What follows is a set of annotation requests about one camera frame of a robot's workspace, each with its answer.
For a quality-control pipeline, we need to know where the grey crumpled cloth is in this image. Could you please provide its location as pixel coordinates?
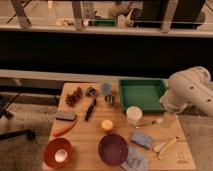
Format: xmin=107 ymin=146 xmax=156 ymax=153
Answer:
xmin=120 ymin=146 xmax=149 ymax=171

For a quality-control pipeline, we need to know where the green plastic tray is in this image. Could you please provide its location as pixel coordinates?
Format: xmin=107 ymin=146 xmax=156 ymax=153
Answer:
xmin=118 ymin=79 xmax=166 ymax=114

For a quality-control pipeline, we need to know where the red bowl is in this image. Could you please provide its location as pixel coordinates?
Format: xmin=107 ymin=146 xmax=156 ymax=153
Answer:
xmin=43 ymin=138 xmax=72 ymax=169

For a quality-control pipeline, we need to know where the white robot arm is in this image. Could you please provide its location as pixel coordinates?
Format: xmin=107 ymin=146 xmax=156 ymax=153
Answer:
xmin=159 ymin=66 xmax=213 ymax=128

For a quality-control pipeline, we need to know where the grey sponge block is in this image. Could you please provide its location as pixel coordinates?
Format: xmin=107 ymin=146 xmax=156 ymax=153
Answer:
xmin=56 ymin=112 xmax=75 ymax=121

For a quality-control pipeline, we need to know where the small metal spoon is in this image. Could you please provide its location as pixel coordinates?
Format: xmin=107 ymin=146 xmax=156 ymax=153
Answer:
xmin=134 ymin=117 xmax=164 ymax=130

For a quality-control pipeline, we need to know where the purple bowl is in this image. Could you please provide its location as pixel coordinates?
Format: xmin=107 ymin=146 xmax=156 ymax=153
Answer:
xmin=98 ymin=134 xmax=128 ymax=166

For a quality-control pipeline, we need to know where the black office chair base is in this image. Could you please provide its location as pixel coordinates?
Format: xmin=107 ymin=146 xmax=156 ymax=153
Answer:
xmin=0 ymin=93 xmax=36 ymax=141

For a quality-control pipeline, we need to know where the black dish brush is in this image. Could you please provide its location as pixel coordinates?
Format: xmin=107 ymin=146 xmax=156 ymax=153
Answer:
xmin=85 ymin=87 xmax=97 ymax=121

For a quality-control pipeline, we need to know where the yellow round fruit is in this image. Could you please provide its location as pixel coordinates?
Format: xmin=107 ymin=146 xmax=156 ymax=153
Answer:
xmin=101 ymin=119 xmax=114 ymax=132

